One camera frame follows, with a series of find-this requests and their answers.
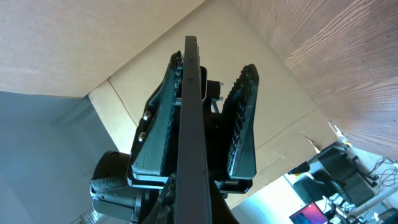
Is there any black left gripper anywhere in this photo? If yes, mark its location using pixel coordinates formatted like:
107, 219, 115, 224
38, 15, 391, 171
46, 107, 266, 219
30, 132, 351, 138
126, 50, 260, 224

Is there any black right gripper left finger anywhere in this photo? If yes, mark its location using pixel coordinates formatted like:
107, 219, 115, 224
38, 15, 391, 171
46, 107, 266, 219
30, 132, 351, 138
142, 173, 177, 224

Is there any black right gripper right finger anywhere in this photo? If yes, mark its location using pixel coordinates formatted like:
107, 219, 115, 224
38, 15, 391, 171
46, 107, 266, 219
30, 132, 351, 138
209, 180, 239, 224

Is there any blue-screen Samsung smartphone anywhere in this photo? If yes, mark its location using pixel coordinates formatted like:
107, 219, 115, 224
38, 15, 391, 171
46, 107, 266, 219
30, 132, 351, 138
174, 36, 212, 223

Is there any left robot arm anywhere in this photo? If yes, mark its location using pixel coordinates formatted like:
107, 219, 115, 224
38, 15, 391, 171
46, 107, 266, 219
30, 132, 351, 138
90, 52, 259, 223

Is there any laptop with red screen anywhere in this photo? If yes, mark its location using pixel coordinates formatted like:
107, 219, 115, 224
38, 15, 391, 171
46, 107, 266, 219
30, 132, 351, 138
289, 202, 328, 224

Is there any cardboard panel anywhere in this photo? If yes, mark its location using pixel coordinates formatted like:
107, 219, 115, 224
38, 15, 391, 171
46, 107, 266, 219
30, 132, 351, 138
1, 0, 337, 192

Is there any black office chair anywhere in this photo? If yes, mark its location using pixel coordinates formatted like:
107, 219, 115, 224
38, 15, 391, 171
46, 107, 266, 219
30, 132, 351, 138
287, 143, 379, 207

